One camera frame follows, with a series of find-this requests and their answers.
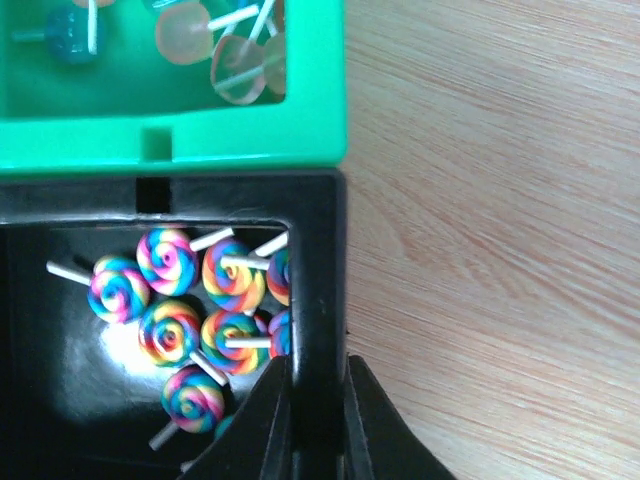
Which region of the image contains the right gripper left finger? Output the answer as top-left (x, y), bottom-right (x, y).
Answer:
top-left (180, 357), bottom-right (291, 480)

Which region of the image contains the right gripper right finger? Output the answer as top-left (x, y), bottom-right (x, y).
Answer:
top-left (344, 355), bottom-right (455, 480)

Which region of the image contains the black bin with swirl lollipops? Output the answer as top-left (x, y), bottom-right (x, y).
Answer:
top-left (1, 170), bottom-right (346, 479)

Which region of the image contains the green bin with lollipops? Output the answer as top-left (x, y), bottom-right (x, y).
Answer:
top-left (1, 1), bottom-right (348, 179)

